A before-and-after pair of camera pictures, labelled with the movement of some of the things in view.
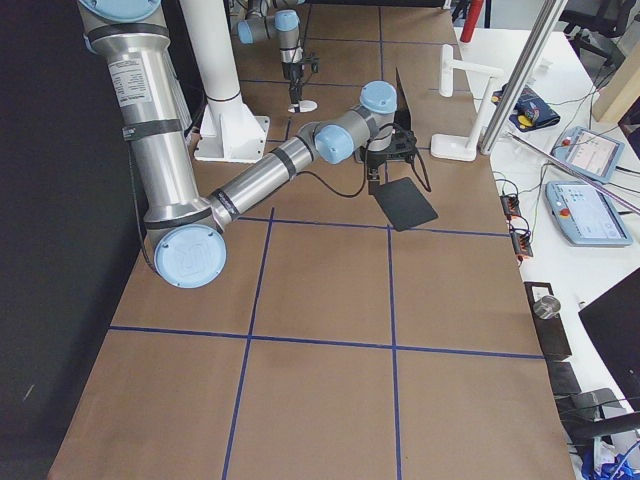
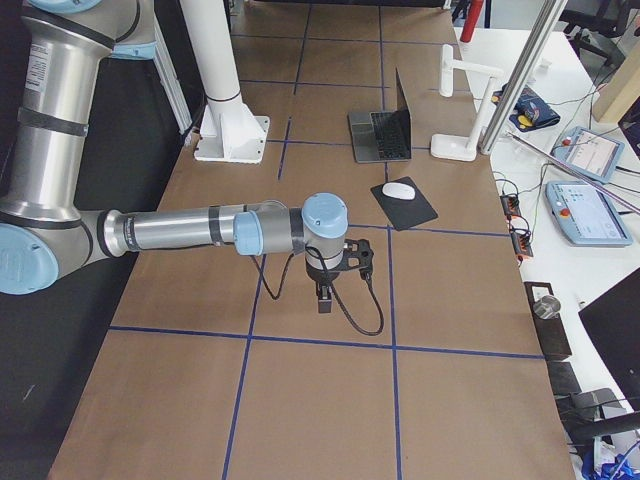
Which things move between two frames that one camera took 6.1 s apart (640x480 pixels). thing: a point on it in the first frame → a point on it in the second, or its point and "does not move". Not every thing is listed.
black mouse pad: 404,204 does not move
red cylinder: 472,20 does not move
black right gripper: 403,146 → 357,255
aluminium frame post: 548,17 does not move
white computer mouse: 304,106 → 399,191
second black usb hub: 521,242 does not move
